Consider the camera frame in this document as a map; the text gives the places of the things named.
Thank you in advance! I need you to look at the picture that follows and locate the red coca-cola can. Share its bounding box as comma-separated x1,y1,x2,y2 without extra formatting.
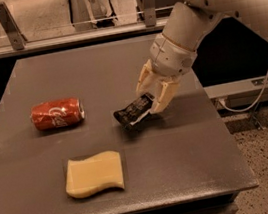
30,97,85,131

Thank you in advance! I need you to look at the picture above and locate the metal rail bracket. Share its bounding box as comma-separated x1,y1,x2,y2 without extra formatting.
0,1,27,51
140,0,163,29

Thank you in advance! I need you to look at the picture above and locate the horizontal metal rail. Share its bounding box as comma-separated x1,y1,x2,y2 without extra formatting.
0,18,168,58

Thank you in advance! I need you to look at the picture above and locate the black rxbar chocolate wrapper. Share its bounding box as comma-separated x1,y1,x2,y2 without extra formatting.
113,93,154,130

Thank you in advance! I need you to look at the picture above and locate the left metal rail bracket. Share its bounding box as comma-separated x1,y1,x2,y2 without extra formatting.
0,1,27,51

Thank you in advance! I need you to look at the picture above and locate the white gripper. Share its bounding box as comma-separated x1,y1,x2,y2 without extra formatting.
136,34,197,114

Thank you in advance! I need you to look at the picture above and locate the yellow wavy sponge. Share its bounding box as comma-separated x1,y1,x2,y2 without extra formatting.
66,151,125,199

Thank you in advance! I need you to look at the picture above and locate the white cable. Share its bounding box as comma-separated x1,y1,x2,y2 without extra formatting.
209,48,268,117

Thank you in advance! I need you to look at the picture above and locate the right metal rail bracket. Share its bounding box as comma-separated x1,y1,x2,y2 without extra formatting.
140,0,163,29

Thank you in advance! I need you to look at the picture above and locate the glass panel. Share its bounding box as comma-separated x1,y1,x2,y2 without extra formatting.
0,0,185,47

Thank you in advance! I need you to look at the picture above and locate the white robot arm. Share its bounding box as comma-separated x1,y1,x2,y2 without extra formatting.
136,0,268,114

